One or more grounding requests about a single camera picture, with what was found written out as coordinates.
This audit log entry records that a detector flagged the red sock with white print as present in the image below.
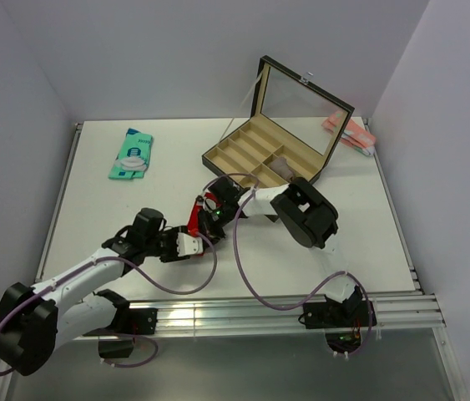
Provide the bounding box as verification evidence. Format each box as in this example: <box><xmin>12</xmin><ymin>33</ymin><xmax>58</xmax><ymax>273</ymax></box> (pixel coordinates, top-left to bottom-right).
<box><xmin>187</xmin><ymin>192</ymin><xmax>212</xmax><ymax>240</ymax></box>

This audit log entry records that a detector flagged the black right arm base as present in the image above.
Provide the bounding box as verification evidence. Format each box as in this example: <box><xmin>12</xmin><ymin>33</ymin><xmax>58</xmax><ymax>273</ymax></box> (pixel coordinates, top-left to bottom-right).
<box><xmin>298</xmin><ymin>301</ymin><xmax>377</xmax><ymax>358</ymax></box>

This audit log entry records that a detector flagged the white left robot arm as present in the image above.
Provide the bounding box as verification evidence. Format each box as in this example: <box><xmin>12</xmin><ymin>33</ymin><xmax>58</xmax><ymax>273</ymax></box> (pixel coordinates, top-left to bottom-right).
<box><xmin>0</xmin><ymin>208</ymin><xmax>214</xmax><ymax>377</ymax></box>

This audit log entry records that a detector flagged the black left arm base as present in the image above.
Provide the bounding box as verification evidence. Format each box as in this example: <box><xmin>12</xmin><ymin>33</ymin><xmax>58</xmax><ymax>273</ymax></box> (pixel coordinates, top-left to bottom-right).
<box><xmin>88</xmin><ymin>307</ymin><xmax>159</xmax><ymax>368</ymax></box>

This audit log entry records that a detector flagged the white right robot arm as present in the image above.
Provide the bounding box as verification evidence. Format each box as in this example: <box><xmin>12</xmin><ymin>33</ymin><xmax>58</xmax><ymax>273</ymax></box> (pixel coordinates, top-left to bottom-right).
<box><xmin>191</xmin><ymin>175</ymin><xmax>375</xmax><ymax>327</ymax></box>

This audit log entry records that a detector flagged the black compartment display box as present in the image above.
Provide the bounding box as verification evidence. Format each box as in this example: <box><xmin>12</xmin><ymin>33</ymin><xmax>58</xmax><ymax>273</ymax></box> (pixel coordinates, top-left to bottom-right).
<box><xmin>201</xmin><ymin>55</ymin><xmax>354</xmax><ymax>186</ymax></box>

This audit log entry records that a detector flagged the pink patterned sock pair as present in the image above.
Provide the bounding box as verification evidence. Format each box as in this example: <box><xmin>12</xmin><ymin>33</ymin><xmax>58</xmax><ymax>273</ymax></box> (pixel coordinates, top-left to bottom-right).
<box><xmin>322</xmin><ymin>111</ymin><xmax>376</xmax><ymax>157</ymax></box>

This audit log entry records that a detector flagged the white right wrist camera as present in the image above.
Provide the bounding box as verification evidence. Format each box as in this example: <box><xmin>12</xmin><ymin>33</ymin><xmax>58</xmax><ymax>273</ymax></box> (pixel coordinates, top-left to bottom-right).
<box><xmin>202</xmin><ymin>193</ymin><xmax>219</xmax><ymax>212</ymax></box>

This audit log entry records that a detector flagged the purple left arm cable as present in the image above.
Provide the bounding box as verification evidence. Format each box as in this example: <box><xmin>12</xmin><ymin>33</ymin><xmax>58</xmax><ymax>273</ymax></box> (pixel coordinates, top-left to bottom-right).
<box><xmin>0</xmin><ymin>231</ymin><xmax>219</xmax><ymax>375</ymax></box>

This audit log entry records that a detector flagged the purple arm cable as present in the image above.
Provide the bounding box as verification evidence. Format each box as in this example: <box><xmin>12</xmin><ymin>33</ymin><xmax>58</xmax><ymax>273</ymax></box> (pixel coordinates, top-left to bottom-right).
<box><xmin>0</xmin><ymin>231</ymin><xmax>219</xmax><ymax>375</ymax></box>
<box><xmin>200</xmin><ymin>173</ymin><xmax>373</xmax><ymax>358</ymax></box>

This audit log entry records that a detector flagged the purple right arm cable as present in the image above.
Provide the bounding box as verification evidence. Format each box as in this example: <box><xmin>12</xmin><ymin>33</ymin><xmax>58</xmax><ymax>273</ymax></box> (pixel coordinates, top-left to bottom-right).
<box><xmin>200</xmin><ymin>173</ymin><xmax>373</xmax><ymax>358</ymax></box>

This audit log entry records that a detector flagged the aluminium front rail frame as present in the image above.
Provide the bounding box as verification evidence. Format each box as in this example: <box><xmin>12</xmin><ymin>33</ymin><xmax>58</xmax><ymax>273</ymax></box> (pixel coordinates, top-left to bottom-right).
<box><xmin>36</xmin><ymin>119</ymin><xmax>469</xmax><ymax>400</ymax></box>

